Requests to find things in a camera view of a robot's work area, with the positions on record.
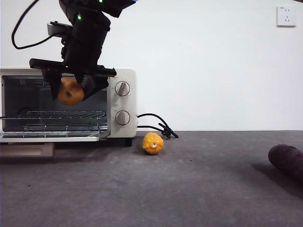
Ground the brown potato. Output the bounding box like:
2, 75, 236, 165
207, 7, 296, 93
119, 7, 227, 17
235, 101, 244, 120
57, 78, 85, 106

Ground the glass oven door with handle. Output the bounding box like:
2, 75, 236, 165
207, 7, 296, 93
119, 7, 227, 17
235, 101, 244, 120
0, 131, 111, 158

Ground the beige oven knob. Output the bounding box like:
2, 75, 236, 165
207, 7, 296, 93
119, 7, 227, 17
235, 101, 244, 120
114, 110, 131, 126
114, 81, 131, 98

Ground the cream toaster oven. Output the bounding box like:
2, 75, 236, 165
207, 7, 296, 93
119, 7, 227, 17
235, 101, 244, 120
0, 68, 137, 148

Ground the purple sweet potato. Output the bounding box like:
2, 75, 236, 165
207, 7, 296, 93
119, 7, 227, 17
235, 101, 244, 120
267, 144, 303, 184

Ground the yellow corn cob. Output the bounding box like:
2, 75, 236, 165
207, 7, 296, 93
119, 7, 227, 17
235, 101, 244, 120
142, 132, 164, 156

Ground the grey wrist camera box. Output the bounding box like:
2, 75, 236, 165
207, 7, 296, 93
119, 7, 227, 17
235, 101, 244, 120
46, 21, 74, 37

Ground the wire oven rack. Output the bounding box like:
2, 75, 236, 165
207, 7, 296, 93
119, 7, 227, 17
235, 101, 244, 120
0, 110, 108, 121

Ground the black power cable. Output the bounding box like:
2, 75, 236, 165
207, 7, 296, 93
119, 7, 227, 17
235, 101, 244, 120
136, 113, 179, 140

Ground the black camera cable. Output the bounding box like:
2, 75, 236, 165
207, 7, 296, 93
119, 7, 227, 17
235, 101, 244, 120
11, 0, 62, 51

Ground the white wall socket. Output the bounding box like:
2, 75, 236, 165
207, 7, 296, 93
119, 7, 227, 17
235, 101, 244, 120
276, 6, 296, 28

